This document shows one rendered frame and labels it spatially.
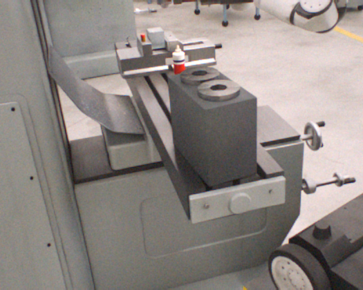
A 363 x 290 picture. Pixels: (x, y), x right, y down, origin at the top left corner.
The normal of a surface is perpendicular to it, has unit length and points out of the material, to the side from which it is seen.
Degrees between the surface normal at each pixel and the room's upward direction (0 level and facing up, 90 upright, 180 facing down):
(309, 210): 0
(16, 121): 89
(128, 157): 90
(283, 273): 90
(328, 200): 0
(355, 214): 0
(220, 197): 90
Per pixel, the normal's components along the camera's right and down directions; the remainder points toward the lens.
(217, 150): 0.37, 0.42
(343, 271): -0.07, -0.88
